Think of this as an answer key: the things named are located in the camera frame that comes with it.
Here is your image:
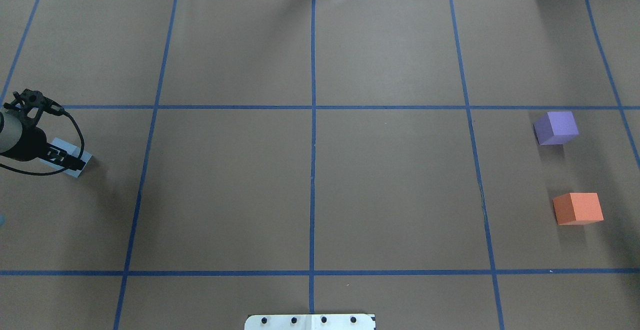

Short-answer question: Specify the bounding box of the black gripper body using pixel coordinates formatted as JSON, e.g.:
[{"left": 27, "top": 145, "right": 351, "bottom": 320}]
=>
[{"left": 11, "top": 127, "right": 49, "bottom": 162}]

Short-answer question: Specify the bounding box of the light blue foam block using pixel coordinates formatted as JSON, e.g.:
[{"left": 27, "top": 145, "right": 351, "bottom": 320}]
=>
[{"left": 39, "top": 138, "right": 93, "bottom": 178}]

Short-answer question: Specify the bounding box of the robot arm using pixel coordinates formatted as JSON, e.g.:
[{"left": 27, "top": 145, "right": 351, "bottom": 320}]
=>
[{"left": 0, "top": 110, "right": 93, "bottom": 177}]

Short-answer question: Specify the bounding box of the purple foam block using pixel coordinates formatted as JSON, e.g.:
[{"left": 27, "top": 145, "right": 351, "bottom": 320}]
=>
[{"left": 534, "top": 111, "right": 579, "bottom": 146}]

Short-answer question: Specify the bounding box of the orange foam block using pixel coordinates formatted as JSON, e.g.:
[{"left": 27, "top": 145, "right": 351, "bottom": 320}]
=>
[{"left": 552, "top": 192, "right": 604, "bottom": 225}]

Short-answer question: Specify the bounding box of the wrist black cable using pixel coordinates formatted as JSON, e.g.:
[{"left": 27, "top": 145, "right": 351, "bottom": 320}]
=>
[{"left": 0, "top": 106, "right": 86, "bottom": 176}]

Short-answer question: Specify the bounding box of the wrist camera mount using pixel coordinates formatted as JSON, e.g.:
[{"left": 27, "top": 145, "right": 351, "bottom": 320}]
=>
[{"left": 3, "top": 89, "right": 68, "bottom": 128}]

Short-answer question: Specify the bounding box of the white pedestal base plate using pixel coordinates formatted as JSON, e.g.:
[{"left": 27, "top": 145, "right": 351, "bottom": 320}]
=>
[{"left": 244, "top": 313, "right": 377, "bottom": 329}]

